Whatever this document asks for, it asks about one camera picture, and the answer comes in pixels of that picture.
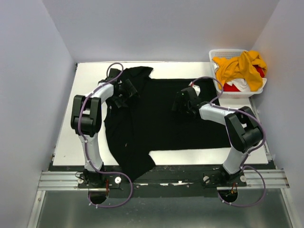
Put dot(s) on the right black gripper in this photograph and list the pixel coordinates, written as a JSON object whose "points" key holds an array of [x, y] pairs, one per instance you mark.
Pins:
{"points": [[179, 98]]}

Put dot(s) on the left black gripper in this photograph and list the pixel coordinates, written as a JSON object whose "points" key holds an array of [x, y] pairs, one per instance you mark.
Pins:
{"points": [[129, 93]]}

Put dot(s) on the black t-shirt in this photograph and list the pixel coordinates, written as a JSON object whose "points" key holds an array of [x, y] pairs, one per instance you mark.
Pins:
{"points": [[145, 122]]}

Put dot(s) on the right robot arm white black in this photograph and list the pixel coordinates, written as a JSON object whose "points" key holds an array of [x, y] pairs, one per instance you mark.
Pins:
{"points": [[243, 129]]}

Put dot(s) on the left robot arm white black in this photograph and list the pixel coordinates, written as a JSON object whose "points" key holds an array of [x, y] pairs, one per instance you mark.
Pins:
{"points": [[86, 120]]}

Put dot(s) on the red t-shirt in basket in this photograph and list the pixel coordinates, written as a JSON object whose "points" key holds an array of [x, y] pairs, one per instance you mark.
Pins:
{"points": [[241, 85]]}

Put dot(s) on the yellow t-shirt in basket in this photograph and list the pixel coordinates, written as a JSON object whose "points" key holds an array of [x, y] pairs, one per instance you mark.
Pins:
{"points": [[244, 67]]}

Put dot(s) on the white t-shirt in basket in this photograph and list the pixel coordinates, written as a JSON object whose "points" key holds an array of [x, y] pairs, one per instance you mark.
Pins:
{"points": [[229, 77]]}

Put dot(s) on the white plastic laundry basket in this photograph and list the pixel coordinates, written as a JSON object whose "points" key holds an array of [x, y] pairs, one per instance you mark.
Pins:
{"points": [[229, 53]]}

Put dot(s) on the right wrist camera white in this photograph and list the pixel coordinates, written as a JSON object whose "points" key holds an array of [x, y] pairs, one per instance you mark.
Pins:
{"points": [[196, 89]]}

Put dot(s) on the black mounting base plate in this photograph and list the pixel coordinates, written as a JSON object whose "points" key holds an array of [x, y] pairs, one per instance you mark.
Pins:
{"points": [[160, 182]]}

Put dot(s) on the aluminium rail frame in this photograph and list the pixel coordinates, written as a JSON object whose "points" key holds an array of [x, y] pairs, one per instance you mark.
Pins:
{"points": [[266, 198]]}

